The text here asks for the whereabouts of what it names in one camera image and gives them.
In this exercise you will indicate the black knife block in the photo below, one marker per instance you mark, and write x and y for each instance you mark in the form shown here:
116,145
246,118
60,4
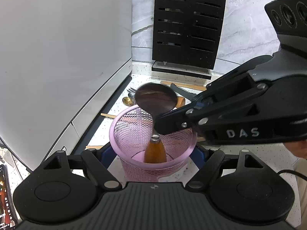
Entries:
186,36

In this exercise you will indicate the gold metal spoon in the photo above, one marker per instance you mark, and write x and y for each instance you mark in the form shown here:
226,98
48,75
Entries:
127,101

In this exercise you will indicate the flat wooden spatula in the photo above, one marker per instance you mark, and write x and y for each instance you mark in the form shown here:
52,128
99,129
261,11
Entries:
190,86

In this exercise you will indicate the metal fork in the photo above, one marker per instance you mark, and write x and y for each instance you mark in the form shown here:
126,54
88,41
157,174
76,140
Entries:
131,93

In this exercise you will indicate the white toaster appliance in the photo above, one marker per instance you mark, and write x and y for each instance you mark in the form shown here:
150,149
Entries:
61,61

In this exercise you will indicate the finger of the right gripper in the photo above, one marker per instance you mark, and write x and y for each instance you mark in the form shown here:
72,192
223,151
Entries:
220,114
232,83

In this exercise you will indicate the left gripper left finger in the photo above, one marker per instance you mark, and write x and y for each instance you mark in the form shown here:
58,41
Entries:
97,171

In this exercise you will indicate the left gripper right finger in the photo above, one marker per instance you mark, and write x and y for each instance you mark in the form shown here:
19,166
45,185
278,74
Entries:
208,162

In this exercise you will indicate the grey green handled peeler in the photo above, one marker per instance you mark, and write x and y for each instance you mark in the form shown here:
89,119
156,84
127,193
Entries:
182,92

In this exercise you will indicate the pink mesh cup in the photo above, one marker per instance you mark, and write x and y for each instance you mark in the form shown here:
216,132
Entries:
129,135

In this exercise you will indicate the brown handled spoon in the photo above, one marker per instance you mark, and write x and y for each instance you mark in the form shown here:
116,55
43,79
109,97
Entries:
155,99
180,102

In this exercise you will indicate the wooden chopstick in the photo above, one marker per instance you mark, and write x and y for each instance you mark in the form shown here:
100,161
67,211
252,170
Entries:
108,115
94,147

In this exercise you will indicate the brown handled spoon front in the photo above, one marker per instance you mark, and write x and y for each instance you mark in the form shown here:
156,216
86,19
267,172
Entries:
155,99

